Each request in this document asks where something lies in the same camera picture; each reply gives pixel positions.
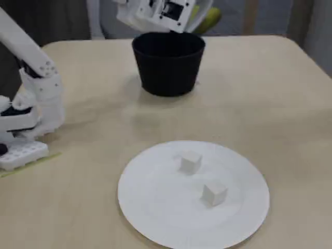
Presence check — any white mesh office chair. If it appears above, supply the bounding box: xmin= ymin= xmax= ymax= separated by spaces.
xmin=87 ymin=0 xmax=290 ymax=40

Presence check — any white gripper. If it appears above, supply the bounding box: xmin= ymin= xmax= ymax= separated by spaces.
xmin=111 ymin=0 xmax=171 ymax=33

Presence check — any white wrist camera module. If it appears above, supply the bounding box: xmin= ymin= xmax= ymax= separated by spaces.
xmin=136 ymin=0 xmax=198 ymax=34

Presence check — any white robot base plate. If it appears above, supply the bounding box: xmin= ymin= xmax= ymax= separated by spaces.
xmin=0 ymin=141 xmax=50 ymax=172

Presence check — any white paper plate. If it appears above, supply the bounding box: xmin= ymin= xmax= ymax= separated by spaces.
xmin=117 ymin=141 xmax=270 ymax=249

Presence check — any black plastic cup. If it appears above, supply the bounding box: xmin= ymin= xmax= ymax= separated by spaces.
xmin=131 ymin=31 xmax=207 ymax=98

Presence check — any green tape strip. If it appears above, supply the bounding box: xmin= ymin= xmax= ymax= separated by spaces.
xmin=0 ymin=152 xmax=62 ymax=178

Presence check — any white cube block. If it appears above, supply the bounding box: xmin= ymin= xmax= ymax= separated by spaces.
xmin=177 ymin=149 xmax=202 ymax=175
xmin=200 ymin=182 xmax=228 ymax=208

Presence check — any green chair cushion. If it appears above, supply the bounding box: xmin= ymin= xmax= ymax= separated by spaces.
xmin=191 ymin=6 xmax=223 ymax=34

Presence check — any brown wooden post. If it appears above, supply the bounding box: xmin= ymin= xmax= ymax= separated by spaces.
xmin=244 ymin=0 xmax=260 ymax=34

